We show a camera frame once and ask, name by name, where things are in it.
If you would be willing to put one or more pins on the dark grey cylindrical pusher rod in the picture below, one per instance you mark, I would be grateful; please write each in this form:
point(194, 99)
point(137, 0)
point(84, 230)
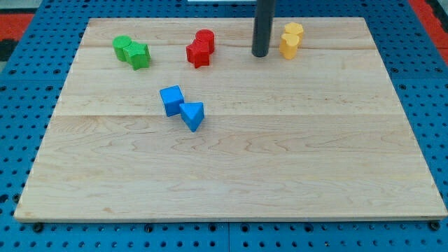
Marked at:
point(262, 27)

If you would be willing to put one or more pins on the green star block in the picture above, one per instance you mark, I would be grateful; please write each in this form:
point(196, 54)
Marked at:
point(137, 55)

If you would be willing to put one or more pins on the green cylinder block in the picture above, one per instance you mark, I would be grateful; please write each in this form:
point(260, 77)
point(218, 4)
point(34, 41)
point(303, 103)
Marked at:
point(119, 43)

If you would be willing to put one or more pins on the red star block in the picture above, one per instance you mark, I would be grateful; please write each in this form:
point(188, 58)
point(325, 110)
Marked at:
point(198, 53)

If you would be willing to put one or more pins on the blue triangular prism block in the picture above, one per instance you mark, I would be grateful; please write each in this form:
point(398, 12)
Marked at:
point(192, 114)

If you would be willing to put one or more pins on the red cylinder block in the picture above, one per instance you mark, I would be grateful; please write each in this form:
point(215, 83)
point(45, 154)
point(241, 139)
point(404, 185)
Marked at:
point(207, 36)

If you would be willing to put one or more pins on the light wooden board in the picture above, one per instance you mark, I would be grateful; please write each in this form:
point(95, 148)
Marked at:
point(321, 137)

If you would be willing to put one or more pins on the blue cube block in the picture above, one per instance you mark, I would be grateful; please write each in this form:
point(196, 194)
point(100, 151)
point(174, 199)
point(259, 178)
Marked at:
point(172, 97)

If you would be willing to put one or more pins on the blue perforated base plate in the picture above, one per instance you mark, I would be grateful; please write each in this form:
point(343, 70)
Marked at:
point(34, 75)

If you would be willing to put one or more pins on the yellow hexagon block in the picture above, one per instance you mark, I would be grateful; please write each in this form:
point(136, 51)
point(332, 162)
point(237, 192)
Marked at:
point(295, 29)

